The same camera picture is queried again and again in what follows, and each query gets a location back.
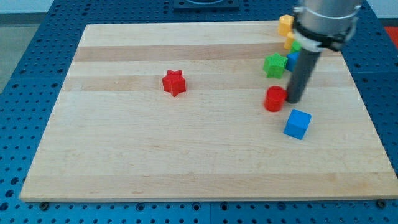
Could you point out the green star block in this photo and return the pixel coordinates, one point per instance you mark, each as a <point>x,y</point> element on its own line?
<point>274,65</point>

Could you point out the blue block behind rod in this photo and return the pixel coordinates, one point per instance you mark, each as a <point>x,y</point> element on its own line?
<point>291,61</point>

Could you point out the green block small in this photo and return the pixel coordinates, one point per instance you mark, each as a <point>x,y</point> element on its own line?
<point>295,47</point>

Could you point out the yellow block lower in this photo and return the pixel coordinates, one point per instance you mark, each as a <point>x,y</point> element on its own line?
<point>289,40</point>

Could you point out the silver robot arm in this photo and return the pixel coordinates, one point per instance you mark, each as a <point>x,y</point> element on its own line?
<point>325,24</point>

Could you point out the yellow block upper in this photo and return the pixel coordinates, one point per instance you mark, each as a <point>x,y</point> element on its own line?
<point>285,25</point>

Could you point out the red star block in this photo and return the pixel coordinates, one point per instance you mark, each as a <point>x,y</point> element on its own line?
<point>174,82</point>

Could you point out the red cylinder block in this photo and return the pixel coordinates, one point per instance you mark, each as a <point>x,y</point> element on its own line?
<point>275,98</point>

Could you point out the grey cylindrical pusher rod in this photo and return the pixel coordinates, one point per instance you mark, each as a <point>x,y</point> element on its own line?
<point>301,74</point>

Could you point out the yellow block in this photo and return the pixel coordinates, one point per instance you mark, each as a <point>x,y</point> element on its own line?
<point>289,40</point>
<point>285,25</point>

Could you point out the blue cube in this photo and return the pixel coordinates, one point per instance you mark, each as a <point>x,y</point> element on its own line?
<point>297,124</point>

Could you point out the wooden board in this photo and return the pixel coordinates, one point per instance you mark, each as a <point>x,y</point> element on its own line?
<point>115,135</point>

